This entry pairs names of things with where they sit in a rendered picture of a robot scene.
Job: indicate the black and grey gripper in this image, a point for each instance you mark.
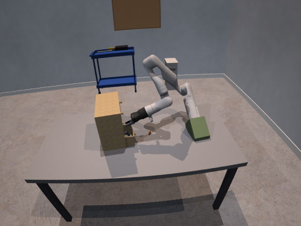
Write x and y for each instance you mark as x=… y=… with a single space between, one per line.
x=140 y=114

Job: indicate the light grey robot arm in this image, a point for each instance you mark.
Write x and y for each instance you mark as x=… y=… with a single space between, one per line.
x=151 y=62

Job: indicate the wooden chest of drawers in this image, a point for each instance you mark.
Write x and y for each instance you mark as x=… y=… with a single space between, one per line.
x=109 y=122

